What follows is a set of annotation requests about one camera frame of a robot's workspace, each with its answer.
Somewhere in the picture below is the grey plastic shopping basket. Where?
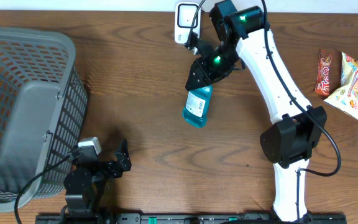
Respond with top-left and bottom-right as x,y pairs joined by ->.
0,27 -> 88,212

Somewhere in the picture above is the wet wipes packet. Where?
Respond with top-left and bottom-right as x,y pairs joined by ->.
324,52 -> 358,120

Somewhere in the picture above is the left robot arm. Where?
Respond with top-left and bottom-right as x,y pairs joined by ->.
60,137 -> 132,223

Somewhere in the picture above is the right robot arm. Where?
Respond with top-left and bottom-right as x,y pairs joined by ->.
185,1 -> 327,222

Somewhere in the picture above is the orange Top snack bar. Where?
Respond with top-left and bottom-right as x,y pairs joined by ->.
314,50 -> 333,96

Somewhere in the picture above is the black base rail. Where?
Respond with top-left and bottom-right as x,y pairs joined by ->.
35,212 -> 347,224

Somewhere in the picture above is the blue Listerine mouthwash bottle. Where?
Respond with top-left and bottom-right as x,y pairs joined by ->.
182,85 -> 213,128

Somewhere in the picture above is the white barcode scanner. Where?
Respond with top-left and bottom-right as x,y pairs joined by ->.
174,1 -> 199,44

